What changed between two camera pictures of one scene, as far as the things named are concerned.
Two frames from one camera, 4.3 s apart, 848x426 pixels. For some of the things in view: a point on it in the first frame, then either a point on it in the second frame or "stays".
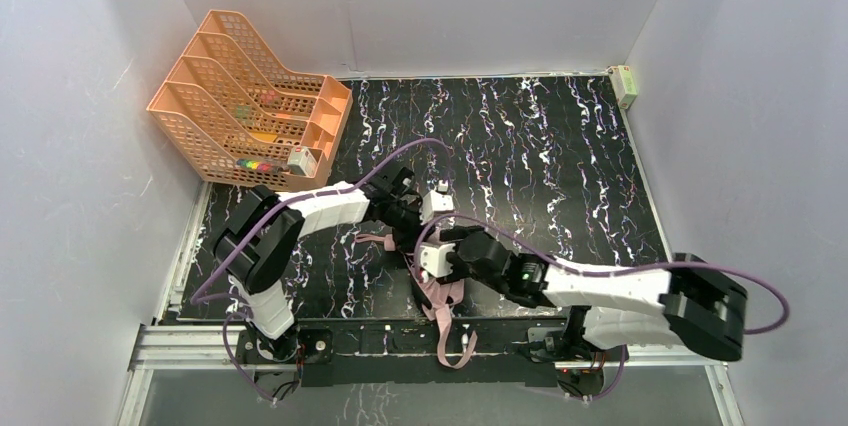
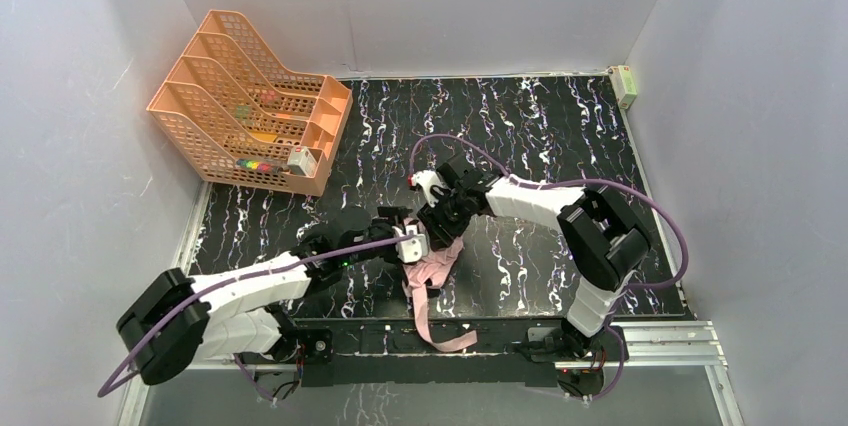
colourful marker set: (260, 166) stays
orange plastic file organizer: (240, 108) stays
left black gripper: (409, 219) to (391, 221)
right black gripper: (460, 250) to (437, 219)
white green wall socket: (623, 85) stays
